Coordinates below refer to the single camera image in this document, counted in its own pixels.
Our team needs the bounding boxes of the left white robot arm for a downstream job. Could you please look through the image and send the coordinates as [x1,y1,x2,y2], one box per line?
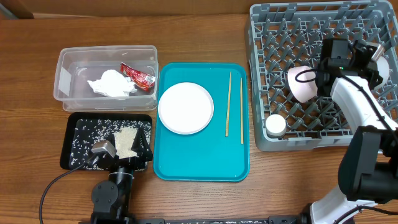
[89,128,153,223]

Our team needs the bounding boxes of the white napkin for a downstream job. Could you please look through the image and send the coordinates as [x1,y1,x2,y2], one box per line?
[87,70,137,97]

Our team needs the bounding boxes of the cardboard box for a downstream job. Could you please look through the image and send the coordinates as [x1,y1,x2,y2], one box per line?
[0,0,352,19]

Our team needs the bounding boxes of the wooden chopstick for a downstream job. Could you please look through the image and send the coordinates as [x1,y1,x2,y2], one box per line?
[225,71,232,137]
[239,77,244,145]

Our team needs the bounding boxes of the small pink bowl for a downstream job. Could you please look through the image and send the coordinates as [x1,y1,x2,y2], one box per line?
[287,66,318,103]

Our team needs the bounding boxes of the clear plastic bin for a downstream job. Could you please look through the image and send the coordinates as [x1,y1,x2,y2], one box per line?
[53,45,159,111]

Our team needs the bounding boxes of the grey bowl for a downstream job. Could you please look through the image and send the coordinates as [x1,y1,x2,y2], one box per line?
[374,56,390,90]

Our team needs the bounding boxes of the large pink plate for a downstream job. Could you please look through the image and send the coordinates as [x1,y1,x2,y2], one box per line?
[158,82,214,135]

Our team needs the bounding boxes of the white rice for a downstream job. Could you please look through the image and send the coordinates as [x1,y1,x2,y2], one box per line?
[66,119,152,169]

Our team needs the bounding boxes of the black rectangular tray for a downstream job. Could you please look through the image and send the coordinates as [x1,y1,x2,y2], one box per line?
[60,112,152,170]

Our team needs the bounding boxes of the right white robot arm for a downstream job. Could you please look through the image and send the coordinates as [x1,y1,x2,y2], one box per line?
[302,38,397,223]

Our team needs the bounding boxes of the red snack wrapper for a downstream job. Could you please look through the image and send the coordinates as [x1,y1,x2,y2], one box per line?
[121,63,155,91]

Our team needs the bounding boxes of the cream white cup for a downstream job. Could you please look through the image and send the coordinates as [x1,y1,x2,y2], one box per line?
[265,114,287,138]

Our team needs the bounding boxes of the teal plastic tray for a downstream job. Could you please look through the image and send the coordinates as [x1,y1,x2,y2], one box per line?
[153,63,250,182]

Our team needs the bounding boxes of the grey dish rack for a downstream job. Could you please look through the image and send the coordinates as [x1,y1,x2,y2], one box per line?
[245,1,397,151]

